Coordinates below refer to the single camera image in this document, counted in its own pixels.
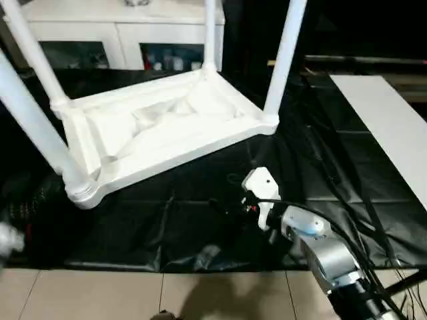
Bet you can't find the white plastic table top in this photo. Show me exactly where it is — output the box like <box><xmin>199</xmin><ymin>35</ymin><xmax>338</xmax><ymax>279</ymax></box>
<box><xmin>49</xmin><ymin>68</ymin><xmax>280</xmax><ymax>210</ymax></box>

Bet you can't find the long black bar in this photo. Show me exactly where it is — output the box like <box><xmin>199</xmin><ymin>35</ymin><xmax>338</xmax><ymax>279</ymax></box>
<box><xmin>303</xmin><ymin>55</ymin><xmax>427</xmax><ymax>66</ymax></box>

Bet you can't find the white flat board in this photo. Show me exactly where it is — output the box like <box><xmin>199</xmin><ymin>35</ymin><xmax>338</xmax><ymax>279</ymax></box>
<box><xmin>328</xmin><ymin>75</ymin><xmax>427</xmax><ymax>213</ymax></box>

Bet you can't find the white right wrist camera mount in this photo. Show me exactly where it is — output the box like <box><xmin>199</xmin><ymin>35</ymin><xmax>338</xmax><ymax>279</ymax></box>
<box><xmin>242</xmin><ymin>167</ymin><xmax>282</xmax><ymax>231</ymax></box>

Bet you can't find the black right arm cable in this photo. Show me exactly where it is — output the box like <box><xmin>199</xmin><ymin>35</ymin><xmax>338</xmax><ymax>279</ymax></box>
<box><xmin>248</xmin><ymin>198</ymin><xmax>406</xmax><ymax>314</ymax></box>

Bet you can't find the white cabinet with glass doors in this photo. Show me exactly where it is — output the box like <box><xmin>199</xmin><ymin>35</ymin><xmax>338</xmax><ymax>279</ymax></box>
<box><xmin>3</xmin><ymin>0</ymin><xmax>225</xmax><ymax>71</ymax></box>

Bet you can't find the black metal stand leg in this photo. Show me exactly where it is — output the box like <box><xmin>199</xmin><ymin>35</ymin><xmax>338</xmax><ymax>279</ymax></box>
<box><xmin>383</xmin><ymin>269</ymin><xmax>427</xmax><ymax>297</ymax></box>

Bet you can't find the white plastic table leg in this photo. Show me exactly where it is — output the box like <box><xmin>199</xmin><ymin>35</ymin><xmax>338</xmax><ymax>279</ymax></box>
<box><xmin>262</xmin><ymin>0</ymin><xmax>308</xmax><ymax>123</ymax></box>
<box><xmin>1</xmin><ymin>0</ymin><xmax>71</xmax><ymax>108</ymax></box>
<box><xmin>203</xmin><ymin>0</ymin><xmax>218</xmax><ymax>73</ymax></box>
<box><xmin>0</xmin><ymin>49</ymin><xmax>101</xmax><ymax>206</ymax></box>

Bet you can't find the black work mat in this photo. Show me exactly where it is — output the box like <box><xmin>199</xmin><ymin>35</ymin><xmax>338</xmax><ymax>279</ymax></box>
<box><xmin>0</xmin><ymin>66</ymin><xmax>427</xmax><ymax>273</ymax></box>

